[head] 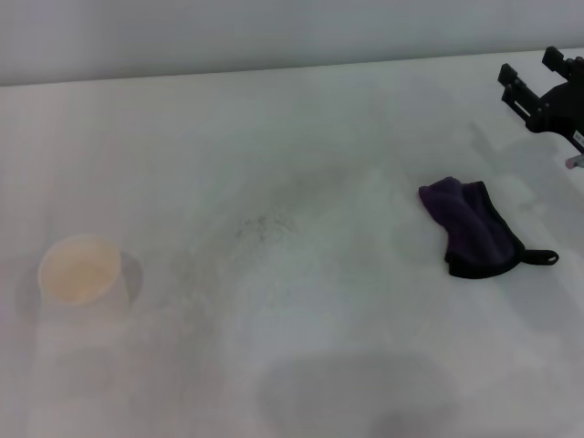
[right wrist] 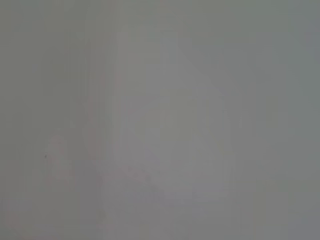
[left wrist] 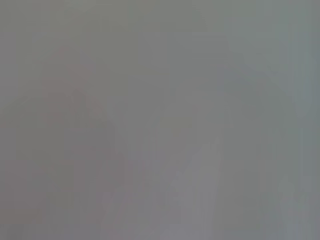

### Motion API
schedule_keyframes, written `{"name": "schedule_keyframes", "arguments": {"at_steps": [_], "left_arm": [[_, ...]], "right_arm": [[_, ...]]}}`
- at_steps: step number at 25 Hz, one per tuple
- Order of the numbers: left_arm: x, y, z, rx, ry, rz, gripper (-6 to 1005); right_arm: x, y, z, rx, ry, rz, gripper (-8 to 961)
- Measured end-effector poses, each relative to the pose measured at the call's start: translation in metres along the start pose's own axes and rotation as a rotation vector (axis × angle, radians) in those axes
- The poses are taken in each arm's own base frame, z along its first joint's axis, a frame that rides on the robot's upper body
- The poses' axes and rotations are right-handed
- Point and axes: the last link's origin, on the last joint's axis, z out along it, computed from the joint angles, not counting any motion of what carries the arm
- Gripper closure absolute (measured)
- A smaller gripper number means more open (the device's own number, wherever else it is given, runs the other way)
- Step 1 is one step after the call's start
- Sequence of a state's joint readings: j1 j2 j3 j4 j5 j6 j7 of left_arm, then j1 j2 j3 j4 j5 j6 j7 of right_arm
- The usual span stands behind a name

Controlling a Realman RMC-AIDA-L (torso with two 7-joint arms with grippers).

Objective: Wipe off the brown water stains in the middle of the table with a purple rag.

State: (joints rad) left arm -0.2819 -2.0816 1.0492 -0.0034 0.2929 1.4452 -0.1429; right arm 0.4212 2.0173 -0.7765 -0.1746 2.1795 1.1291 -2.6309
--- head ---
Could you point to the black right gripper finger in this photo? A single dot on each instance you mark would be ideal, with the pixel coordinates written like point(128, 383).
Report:
point(563, 61)
point(518, 91)

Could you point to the purple rag with black trim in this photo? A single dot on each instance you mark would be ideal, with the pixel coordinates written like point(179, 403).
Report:
point(474, 228)

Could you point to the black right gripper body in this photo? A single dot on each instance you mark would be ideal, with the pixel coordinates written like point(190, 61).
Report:
point(559, 109)

